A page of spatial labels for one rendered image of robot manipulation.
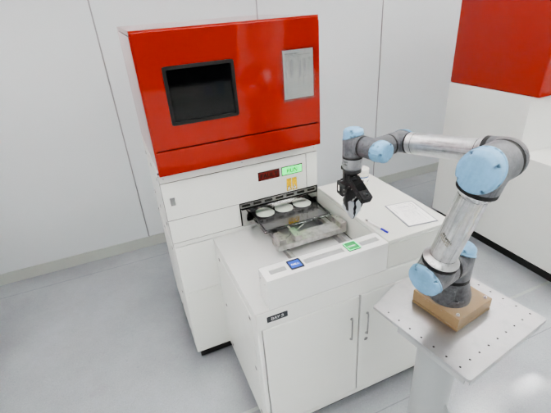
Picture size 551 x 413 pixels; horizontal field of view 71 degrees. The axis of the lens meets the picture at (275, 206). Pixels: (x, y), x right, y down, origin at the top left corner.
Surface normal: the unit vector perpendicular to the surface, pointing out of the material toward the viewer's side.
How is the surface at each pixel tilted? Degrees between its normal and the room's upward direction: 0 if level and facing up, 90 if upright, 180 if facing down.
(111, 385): 0
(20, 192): 90
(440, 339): 0
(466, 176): 82
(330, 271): 90
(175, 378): 0
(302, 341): 90
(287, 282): 90
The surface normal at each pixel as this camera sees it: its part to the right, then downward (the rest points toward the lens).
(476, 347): -0.07, -0.88
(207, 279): 0.39, 0.41
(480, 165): -0.78, 0.21
